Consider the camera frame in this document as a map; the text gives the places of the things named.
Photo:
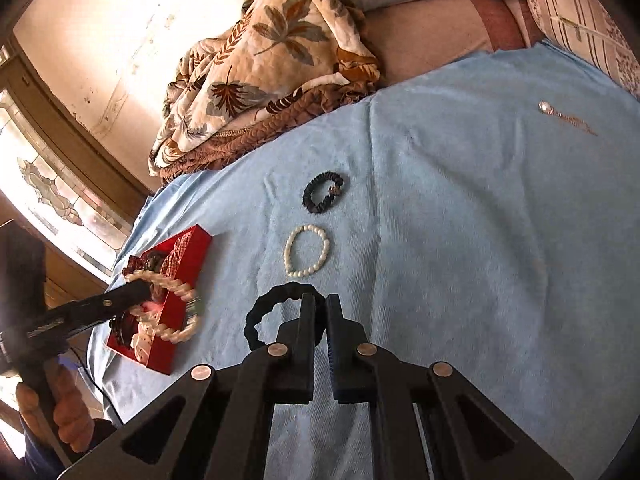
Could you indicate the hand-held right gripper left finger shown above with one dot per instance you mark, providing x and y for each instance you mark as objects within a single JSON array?
[{"x": 305, "y": 340}]

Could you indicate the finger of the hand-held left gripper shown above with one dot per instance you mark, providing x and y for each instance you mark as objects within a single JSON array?
[{"x": 100, "y": 305}]

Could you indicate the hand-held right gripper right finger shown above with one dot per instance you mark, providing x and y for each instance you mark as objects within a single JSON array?
[{"x": 340, "y": 350}]

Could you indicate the white cherry print scrunchie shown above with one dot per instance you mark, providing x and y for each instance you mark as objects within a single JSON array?
[{"x": 145, "y": 332}]

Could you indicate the sheer grey scrunchie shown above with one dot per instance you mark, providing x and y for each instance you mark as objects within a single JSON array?
[{"x": 150, "y": 261}]

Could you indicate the red box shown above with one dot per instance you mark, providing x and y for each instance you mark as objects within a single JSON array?
[{"x": 162, "y": 360}]

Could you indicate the red plaid scrunchie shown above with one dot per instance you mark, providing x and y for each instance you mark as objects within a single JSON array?
[{"x": 177, "y": 255}]

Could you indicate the person's left hand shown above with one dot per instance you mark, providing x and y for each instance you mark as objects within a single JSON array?
[{"x": 70, "y": 410}]

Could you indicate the blue cloth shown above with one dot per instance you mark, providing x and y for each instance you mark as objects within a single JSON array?
[{"x": 475, "y": 260}]

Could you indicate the floral quilted blanket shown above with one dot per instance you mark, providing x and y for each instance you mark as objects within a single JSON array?
[{"x": 280, "y": 35}]

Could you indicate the pink bed sheet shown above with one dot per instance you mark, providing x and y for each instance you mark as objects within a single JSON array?
[{"x": 440, "y": 40}]

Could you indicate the striped floral pillow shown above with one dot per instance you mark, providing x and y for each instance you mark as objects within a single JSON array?
[{"x": 590, "y": 20}]

